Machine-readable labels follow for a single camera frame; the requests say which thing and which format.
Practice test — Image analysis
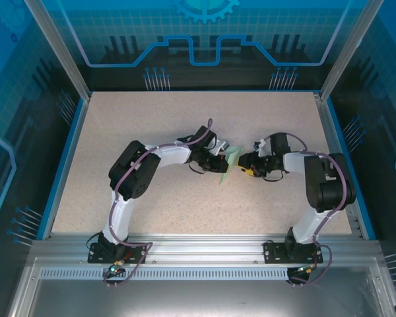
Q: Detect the light green paper sheet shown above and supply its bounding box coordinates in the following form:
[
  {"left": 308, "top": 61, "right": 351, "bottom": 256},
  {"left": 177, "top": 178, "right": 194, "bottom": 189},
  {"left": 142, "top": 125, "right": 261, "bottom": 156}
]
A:
[{"left": 217, "top": 145, "right": 245, "bottom": 186}]

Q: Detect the blue table edge strip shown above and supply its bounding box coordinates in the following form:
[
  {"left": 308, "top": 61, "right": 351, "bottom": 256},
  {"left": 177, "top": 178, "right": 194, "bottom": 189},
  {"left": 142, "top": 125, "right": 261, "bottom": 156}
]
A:
[
  {"left": 325, "top": 97, "right": 378, "bottom": 241},
  {"left": 36, "top": 97, "right": 90, "bottom": 241}
]

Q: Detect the thin black right gripper cable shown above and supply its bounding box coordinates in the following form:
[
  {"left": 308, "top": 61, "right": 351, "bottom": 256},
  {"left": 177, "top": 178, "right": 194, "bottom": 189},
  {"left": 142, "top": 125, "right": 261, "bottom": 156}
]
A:
[{"left": 261, "top": 167, "right": 285, "bottom": 183}]

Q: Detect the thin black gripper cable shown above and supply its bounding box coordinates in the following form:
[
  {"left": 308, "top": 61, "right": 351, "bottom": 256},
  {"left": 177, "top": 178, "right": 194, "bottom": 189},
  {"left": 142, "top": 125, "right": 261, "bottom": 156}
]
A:
[
  {"left": 261, "top": 167, "right": 285, "bottom": 183},
  {"left": 187, "top": 160, "right": 206, "bottom": 176}
]

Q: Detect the thin black left gripper cable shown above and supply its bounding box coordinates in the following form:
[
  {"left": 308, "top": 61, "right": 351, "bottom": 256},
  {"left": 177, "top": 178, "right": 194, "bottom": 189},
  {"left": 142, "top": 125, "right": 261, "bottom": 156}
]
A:
[{"left": 187, "top": 160, "right": 206, "bottom": 176}]

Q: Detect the aluminium side rail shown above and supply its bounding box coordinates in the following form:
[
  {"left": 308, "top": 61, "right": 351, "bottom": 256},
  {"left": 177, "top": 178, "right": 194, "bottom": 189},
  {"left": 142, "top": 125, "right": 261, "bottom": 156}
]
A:
[{"left": 312, "top": 92, "right": 364, "bottom": 239}]

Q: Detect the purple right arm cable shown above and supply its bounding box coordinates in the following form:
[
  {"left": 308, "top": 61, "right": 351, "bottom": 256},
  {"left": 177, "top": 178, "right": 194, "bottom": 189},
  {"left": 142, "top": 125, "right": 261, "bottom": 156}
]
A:
[{"left": 263, "top": 131, "right": 349, "bottom": 288}]

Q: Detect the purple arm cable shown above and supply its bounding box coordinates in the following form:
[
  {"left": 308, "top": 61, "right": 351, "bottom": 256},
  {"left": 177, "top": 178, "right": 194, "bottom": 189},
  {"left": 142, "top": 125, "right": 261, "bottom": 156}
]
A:
[
  {"left": 102, "top": 118, "right": 215, "bottom": 289},
  {"left": 263, "top": 131, "right": 349, "bottom": 288}
]

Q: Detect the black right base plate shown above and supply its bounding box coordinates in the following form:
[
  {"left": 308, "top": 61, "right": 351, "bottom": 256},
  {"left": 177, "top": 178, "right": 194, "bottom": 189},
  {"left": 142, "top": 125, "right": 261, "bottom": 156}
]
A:
[{"left": 263, "top": 240, "right": 325, "bottom": 265}]

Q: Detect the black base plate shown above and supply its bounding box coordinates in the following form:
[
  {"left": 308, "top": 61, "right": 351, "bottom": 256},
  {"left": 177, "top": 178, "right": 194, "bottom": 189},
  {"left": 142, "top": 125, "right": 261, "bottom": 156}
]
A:
[
  {"left": 263, "top": 240, "right": 325, "bottom": 265},
  {"left": 87, "top": 242, "right": 150, "bottom": 265}
]

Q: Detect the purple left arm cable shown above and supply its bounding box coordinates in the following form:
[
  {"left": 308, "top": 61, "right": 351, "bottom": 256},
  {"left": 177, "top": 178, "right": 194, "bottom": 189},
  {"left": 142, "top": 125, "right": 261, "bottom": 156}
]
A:
[{"left": 102, "top": 118, "right": 215, "bottom": 289}]

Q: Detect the aluminium frame rail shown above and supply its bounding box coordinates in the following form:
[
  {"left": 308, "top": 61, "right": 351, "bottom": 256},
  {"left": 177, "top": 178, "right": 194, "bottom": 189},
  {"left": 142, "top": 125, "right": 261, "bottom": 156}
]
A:
[{"left": 30, "top": 232, "right": 383, "bottom": 264}]

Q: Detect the slotted grey cable duct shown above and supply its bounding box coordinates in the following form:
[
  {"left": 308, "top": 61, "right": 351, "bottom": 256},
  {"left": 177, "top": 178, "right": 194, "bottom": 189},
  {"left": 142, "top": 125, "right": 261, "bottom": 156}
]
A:
[{"left": 38, "top": 267, "right": 294, "bottom": 281}]

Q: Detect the cable connector with green light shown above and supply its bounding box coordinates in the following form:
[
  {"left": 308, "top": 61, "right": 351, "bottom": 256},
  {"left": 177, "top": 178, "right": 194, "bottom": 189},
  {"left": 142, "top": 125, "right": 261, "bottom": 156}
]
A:
[
  {"left": 107, "top": 260, "right": 127, "bottom": 277},
  {"left": 294, "top": 264, "right": 318, "bottom": 275}
]

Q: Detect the aluminium frame post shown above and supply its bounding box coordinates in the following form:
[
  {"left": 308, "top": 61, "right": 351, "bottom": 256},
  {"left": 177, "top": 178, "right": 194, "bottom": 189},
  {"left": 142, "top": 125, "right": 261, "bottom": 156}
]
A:
[
  {"left": 317, "top": 0, "right": 384, "bottom": 102},
  {"left": 22, "top": 0, "right": 93, "bottom": 102}
]

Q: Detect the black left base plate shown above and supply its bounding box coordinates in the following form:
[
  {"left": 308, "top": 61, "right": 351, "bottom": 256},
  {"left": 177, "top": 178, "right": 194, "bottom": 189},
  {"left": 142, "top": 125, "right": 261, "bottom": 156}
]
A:
[{"left": 87, "top": 242, "right": 150, "bottom": 265}]

